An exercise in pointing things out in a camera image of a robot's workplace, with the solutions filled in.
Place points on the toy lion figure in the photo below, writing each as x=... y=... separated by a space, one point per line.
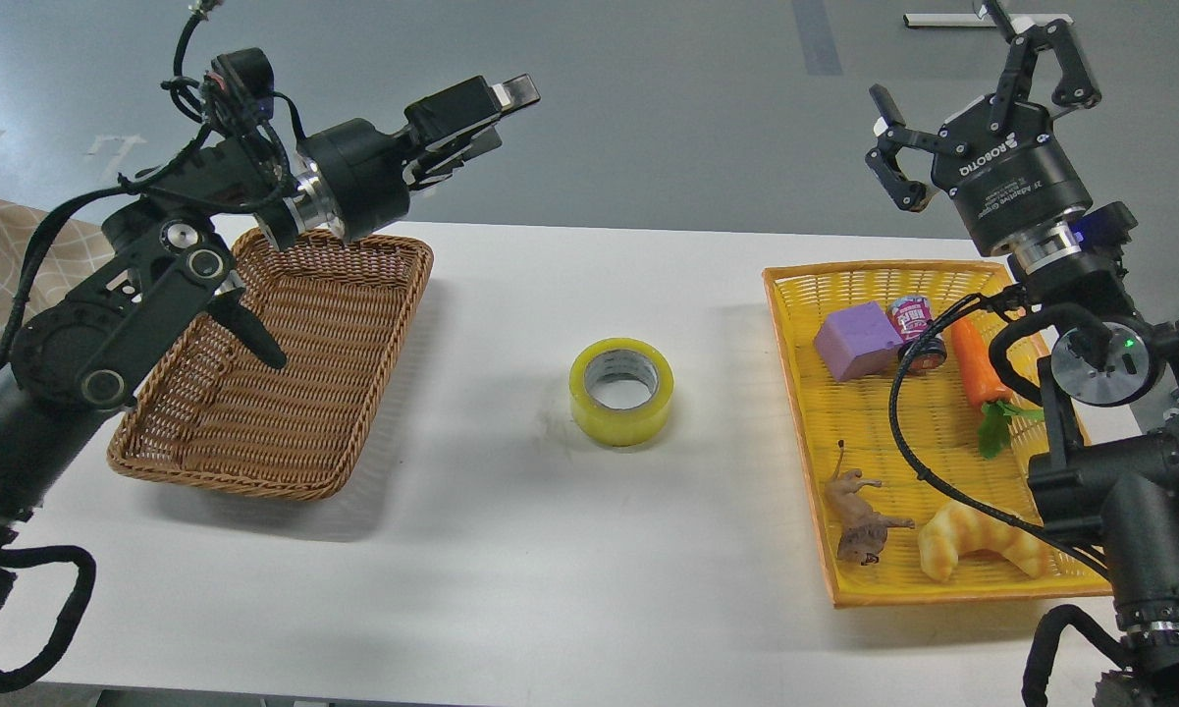
x=864 y=530

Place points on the toy croissant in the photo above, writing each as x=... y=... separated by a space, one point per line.
x=957 y=530

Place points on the purple block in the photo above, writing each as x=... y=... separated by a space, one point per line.
x=857 y=341

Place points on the toy carrot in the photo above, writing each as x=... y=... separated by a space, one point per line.
x=984 y=391

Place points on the brown wicker basket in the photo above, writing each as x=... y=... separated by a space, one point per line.
x=212 y=416

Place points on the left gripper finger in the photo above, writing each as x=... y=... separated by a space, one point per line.
x=433 y=166
x=467 y=108

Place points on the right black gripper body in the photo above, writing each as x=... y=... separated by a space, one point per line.
x=1012 y=175

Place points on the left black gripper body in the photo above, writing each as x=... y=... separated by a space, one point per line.
x=351 y=181

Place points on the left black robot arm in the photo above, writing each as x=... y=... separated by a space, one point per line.
x=66 y=370

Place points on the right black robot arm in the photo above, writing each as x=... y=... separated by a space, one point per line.
x=1107 y=487

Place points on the yellow plastic basket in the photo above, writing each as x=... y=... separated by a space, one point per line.
x=939 y=425

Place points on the yellow tape roll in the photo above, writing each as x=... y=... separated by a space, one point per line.
x=620 y=392

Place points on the beige checkered cloth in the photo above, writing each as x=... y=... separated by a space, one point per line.
x=78 y=251

